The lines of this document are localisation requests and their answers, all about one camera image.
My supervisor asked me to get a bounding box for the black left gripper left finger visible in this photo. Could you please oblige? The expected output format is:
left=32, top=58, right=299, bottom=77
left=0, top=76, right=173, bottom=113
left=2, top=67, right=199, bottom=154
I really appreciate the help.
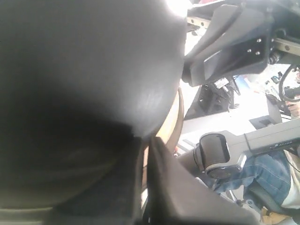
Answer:
left=52, top=138, right=145, bottom=225

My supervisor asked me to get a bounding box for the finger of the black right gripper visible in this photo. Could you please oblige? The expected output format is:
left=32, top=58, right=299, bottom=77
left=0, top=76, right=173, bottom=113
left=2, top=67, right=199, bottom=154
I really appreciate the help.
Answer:
left=182, top=5, right=274, bottom=87

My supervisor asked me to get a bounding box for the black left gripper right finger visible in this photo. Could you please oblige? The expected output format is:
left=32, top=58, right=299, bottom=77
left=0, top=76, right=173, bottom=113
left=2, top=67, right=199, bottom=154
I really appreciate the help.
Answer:
left=147, top=137, right=259, bottom=225

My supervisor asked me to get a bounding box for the black helmet with visor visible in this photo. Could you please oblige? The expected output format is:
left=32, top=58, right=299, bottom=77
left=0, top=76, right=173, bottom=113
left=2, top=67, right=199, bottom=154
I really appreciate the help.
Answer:
left=0, top=0, right=187, bottom=209

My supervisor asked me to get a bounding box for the person in blue jeans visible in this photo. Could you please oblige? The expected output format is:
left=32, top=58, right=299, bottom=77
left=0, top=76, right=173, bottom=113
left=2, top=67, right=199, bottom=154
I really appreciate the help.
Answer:
left=210, top=67, right=300, bottom=225

